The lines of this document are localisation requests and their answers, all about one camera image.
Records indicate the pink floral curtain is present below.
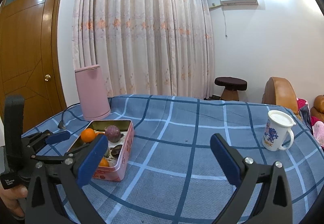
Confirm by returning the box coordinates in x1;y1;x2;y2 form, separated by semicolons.
72;0;215;99

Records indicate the brown leather chair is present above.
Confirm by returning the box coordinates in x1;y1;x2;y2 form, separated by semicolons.
262;76;299;116

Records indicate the far small orange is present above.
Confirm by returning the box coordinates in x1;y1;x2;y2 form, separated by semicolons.
99;158;110;167

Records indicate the brown leather sofa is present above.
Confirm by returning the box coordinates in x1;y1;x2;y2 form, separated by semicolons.
310;95;324;122

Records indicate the black power cable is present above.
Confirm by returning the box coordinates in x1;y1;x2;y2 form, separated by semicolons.
57;102;84;130

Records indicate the person's left hand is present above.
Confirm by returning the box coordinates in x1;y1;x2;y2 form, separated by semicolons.
1;185;28;217

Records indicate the pink floral blanket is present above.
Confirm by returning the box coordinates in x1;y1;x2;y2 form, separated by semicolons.
297;99;324;148

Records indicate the wooden door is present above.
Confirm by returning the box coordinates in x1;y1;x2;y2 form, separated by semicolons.
1;0;66;131

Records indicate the whole purple passion fruit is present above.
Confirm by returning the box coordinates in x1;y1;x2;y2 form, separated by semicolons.
104;125;121;142

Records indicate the dark round stool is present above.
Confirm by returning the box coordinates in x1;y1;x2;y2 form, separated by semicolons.
214;76;248;101

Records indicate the white mug with blue print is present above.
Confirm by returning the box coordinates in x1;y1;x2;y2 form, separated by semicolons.
262;110;296;152

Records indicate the pink cylindrical kettle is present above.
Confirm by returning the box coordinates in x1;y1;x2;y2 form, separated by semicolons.
75;65;110;121

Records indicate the pink metal tin box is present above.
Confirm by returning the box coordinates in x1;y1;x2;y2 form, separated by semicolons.
66;119;135;183

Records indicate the air conditioner power cord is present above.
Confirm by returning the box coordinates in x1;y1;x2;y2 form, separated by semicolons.
222;7;228;38

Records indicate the dark purple fruit half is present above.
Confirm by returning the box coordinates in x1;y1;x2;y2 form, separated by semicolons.
110;144;123;158

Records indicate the blue plaid tablecloth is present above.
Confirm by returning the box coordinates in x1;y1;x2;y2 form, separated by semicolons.
21;94;324;224

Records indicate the orange near purple fruit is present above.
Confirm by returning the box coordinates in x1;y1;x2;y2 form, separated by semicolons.
80;128;97;143

